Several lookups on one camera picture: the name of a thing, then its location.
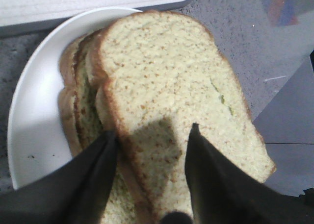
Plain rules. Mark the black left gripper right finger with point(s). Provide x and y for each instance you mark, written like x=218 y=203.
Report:
x=221 y=193

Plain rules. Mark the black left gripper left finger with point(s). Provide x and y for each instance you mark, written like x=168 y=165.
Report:
x=76 y=193

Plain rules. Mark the bread slice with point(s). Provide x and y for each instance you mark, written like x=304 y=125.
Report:
x=127 y=203
x=158 y=73

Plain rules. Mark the green lettuce leaf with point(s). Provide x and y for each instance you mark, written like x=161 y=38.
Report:
x=89 y=86

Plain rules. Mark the white round plate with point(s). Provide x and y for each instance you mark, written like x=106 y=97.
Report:
x=36 y=143

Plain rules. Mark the white cutting board black handle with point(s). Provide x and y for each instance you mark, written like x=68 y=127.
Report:
x=24 y=16

